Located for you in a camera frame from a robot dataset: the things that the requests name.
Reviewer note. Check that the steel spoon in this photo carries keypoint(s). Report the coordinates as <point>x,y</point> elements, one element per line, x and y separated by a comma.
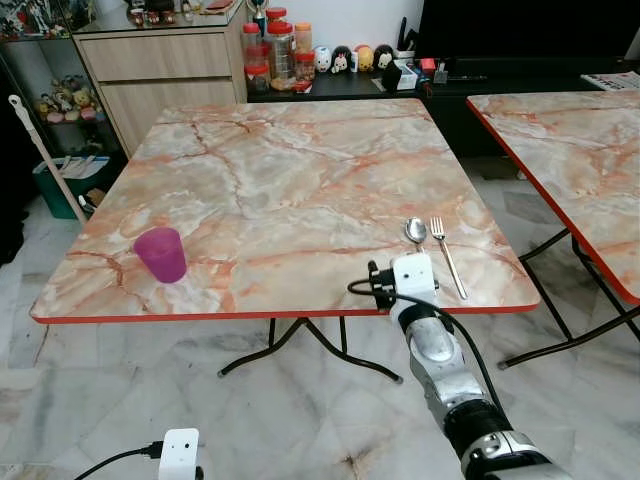
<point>415,231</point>

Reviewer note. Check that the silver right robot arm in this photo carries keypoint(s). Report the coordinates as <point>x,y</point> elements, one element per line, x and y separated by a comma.
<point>440,350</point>

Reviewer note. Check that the steel fork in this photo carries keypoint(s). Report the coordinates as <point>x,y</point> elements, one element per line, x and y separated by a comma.
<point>437,235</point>

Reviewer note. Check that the marble pattern folding table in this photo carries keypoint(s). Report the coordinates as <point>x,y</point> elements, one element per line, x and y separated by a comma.
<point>580,150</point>
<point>300,180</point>

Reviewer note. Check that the black low tv console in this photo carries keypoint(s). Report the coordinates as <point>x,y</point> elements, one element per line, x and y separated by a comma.
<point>450,120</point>

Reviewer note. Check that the small white box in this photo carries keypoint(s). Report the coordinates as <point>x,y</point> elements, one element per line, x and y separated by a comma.
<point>403,78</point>

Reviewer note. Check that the purple plastic cup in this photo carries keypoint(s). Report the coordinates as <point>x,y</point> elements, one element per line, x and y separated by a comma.
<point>161,257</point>

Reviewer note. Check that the small red box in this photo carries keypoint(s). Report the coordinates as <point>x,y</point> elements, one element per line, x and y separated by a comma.
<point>428,65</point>

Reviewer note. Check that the dark round plush toy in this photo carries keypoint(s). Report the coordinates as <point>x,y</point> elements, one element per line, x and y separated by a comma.
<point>383,58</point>

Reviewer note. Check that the black eared round plush toy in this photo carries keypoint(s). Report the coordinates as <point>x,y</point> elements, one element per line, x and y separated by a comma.
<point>342,60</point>

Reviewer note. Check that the small clear jar red lid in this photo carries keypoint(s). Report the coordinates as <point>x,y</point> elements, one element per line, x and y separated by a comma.
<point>258,78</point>
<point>305,66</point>

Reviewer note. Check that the white round plush toy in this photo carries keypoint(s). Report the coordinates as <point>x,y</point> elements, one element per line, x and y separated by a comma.
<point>323,60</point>

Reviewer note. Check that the large clear jar red lid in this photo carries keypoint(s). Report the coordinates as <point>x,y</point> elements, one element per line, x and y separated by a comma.
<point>281,52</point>

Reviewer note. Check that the clear jar orange lid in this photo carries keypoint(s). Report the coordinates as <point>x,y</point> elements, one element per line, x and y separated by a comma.
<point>304,38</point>

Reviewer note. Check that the tall clear jar red lid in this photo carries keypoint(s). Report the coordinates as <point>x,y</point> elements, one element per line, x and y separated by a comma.
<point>254,42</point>

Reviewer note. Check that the black television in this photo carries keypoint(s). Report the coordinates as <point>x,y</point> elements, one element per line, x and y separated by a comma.
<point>530,30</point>

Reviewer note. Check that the printed magazine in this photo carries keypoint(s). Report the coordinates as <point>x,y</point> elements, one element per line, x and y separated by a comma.
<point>612,81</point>

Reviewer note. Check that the light wooden drawer cabinet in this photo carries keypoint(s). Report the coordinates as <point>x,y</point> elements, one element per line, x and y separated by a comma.
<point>160,60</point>

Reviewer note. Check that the green plastic bin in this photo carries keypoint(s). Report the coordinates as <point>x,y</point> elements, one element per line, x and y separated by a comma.
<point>60,195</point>

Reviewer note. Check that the pale mop stick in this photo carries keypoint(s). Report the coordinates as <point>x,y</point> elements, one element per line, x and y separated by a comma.
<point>40,145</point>

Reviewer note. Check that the glass display shelf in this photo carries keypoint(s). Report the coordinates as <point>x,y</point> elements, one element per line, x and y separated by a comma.
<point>50,40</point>

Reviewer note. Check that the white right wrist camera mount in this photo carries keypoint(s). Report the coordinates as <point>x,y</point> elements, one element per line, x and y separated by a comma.
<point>414,278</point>

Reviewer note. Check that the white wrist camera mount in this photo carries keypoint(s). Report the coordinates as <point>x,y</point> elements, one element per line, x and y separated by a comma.
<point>414,278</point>
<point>180,455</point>

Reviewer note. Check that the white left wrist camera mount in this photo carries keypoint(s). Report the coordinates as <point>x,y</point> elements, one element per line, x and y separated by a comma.
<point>180,455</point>

